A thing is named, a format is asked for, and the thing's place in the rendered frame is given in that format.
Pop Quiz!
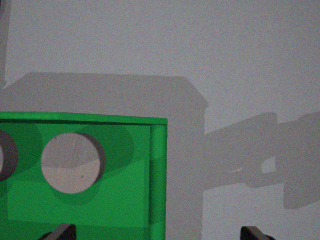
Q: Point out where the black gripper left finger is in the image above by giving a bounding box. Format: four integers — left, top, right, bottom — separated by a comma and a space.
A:
38, 224, 76, 240

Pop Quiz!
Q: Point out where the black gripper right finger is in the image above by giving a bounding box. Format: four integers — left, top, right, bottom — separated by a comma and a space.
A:
240, 226, 275, 240

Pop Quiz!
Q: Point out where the green bin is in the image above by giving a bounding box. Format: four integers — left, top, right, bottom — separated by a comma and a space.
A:
0, 112, 168, 240

